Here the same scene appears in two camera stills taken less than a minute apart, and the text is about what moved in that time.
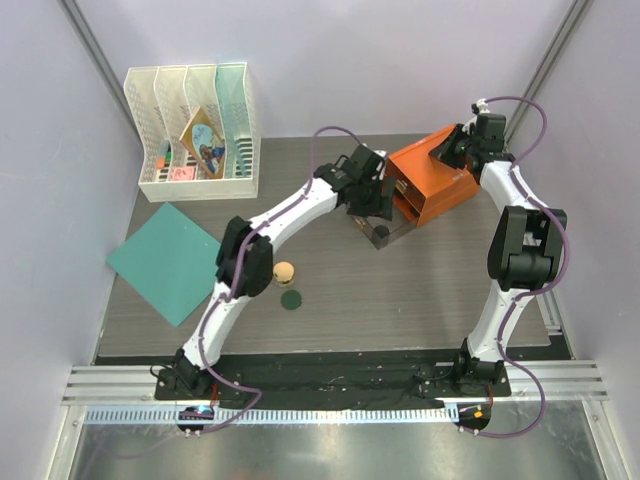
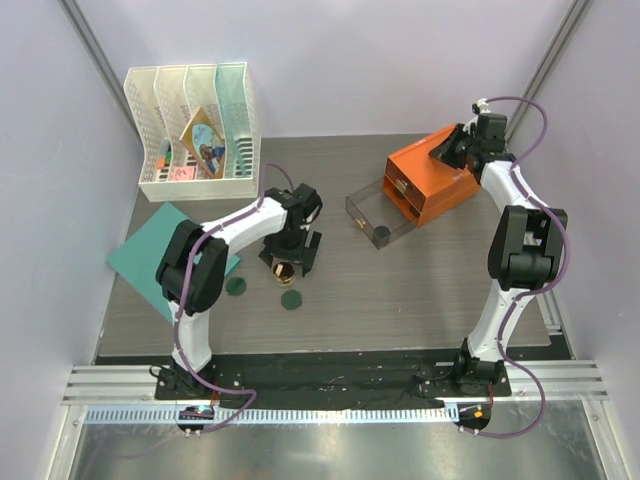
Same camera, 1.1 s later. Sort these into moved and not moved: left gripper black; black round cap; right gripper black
Moved: left gripper black
Not moved: black round cap; right gripper black
